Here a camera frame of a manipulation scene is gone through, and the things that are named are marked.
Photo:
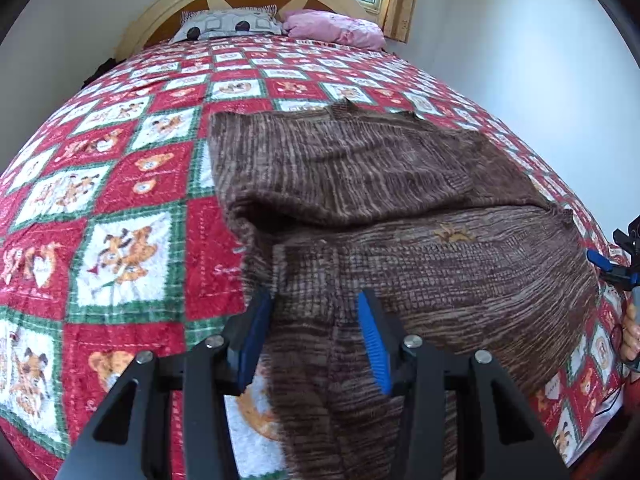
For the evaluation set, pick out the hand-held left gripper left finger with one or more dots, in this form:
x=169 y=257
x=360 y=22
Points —
x=256 y=337

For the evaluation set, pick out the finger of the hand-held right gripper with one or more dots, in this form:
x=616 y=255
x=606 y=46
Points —
x=622 y=241
x=602 y=261

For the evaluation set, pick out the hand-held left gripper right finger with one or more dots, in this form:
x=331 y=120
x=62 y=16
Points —
x=375 y=350

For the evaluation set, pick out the brown knitted sweater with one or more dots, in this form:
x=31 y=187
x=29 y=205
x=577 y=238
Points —
x=400 y=185

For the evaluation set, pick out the person's right hand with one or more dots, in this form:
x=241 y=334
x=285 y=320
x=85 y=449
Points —
x=631 y=332

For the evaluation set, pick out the red checked printed quilt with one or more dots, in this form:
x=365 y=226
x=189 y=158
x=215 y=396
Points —
x=125 y=170

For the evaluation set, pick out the grey patterned pillow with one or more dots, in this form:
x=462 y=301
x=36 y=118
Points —
x=225 y=22

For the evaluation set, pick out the pink pillow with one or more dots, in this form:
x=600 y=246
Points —
x=340 y=27

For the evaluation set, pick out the narrow yellow curtain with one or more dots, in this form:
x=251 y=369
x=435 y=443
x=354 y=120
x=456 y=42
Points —
x=400 y=0

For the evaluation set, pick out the cream wooden headboard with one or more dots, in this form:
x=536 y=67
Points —
x=165 y=5

